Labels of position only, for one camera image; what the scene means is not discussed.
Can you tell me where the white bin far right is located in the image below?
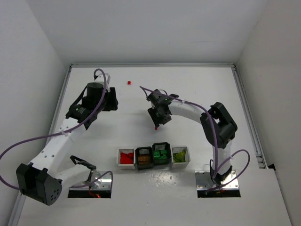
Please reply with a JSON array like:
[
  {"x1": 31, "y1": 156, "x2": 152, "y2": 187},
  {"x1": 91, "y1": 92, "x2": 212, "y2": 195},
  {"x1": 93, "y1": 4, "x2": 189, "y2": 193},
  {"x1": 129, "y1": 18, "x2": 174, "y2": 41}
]
[{"x1": 171, "y1": 146, "x2": 190, "y2": 169}]

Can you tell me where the orange brown lego brick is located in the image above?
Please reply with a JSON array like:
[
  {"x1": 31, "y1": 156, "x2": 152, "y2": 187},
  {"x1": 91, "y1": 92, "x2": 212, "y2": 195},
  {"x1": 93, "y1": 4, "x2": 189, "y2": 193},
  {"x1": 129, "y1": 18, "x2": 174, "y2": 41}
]
[{"x1": 138, "y1": 154, "x2": 151, "y2": 165}]

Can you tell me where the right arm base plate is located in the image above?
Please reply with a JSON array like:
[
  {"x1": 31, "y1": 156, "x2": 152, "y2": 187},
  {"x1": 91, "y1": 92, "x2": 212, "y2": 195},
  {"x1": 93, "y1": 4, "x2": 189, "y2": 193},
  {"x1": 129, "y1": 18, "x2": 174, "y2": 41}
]
[{"x1": 194, "y1": 170, "x2": 240, "y2": 190}]

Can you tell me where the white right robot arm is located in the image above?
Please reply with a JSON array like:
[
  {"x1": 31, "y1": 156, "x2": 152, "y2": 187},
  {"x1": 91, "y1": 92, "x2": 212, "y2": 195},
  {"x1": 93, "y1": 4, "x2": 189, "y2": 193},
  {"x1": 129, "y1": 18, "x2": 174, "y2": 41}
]
[{"x1": 146, "y1": 89, "x2": 238, "y2": 185}]

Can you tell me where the black bin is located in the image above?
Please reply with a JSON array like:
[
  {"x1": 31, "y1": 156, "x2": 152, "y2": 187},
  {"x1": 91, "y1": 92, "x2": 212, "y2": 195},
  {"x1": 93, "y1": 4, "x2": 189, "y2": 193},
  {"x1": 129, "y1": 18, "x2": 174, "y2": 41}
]
[
  {"x1": 135, "y1": 146, "x2": 154, "y2": 170},
  {"x1": 152, "y1": 142, "x2": 171, "y2": 166}
]

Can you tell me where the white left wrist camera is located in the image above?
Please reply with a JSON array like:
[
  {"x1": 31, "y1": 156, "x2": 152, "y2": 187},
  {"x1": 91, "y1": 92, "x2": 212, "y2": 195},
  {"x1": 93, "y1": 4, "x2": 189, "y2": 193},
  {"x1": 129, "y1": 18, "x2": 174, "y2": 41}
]
[{"x1": 105, "y1": 73, "x2": 111, "y2": 85}]

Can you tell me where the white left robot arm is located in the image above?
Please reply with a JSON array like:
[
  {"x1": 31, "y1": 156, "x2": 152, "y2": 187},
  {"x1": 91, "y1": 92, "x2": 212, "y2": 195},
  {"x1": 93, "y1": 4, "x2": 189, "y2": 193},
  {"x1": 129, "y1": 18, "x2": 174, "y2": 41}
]
[{"x1": 16, "y1": 82, "x2": 118, "y2": 206}]

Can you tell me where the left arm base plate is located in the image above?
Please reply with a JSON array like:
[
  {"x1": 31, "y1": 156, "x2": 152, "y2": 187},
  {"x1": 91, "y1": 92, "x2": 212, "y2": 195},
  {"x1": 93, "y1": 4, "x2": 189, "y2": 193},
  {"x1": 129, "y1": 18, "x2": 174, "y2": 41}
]
[{"x1": 79, "y1": 171, "x2": 112, "y2": 190}]

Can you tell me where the white bin far left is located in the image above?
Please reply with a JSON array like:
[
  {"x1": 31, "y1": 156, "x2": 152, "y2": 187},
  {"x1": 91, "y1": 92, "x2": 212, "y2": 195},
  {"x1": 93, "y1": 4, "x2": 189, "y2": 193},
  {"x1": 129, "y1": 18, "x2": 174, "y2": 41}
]
[{"x1": 117, "y1": 148, "x2": 136, "y2": 170}]

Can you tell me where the lime square lego brick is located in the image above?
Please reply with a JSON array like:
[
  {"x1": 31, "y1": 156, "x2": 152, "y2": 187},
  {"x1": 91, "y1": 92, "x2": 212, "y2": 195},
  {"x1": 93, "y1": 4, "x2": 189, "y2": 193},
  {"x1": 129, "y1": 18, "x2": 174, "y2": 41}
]
[{"x1": 173, "y1": 151, "x2": 186, "y2": 163}]

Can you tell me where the green upside-down lego brick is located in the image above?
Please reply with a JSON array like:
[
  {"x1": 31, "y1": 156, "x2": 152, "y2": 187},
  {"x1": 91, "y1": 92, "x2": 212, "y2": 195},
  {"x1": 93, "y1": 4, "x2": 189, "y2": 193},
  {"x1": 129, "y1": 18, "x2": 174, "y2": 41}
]
[{"x1": 154, "y1": 151, "x2": 160, "y2": 159}]

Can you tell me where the red rectangular lego brick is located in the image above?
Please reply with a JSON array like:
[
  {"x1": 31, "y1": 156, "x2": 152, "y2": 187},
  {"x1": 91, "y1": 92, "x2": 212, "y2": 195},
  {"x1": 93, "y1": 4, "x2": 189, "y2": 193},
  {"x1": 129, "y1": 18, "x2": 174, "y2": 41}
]
[{"x1": 120, "y1": 153, "x2": 129, "y2": 162}]

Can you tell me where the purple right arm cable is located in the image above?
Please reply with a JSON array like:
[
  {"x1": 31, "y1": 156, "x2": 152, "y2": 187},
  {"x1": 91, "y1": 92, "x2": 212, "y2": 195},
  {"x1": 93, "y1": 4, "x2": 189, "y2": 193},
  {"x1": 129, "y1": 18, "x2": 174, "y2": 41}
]
[{"x1": 139, "y1": 86, "x2": 251, "y2": 191}]

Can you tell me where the red round lego piece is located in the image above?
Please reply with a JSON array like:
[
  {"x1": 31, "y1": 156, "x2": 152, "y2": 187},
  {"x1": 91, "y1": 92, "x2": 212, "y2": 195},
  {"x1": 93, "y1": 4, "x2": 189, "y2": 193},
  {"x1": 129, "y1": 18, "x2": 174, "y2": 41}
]
[{"x1": 120, "y1": 157, "x2": 134, "y2": 164}]

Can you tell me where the white bin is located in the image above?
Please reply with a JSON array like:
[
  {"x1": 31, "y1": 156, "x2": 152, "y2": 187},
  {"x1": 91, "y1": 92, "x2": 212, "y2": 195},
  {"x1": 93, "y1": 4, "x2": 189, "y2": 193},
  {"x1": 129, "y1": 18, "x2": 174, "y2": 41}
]
[
  {"x1": 117, "y1": 148, "x2": 136, "y2": 170},
  {"x1": 171, "y1": 146, "x2": 190, "y2": 169}
]

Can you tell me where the black bin right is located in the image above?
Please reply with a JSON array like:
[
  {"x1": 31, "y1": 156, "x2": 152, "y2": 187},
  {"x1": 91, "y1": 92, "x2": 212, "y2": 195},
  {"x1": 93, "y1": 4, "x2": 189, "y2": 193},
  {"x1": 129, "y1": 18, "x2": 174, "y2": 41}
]
[{"x1": 152, "y1": 142, "x2": 171, "y2": 166}]

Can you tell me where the black bin left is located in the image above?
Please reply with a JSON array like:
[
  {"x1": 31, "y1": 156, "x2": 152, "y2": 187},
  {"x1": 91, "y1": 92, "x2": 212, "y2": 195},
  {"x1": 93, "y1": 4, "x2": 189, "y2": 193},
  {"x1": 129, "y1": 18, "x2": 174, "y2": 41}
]
[{"x1": 135, "y1": 146, "x2": 154, "y2": 170}]

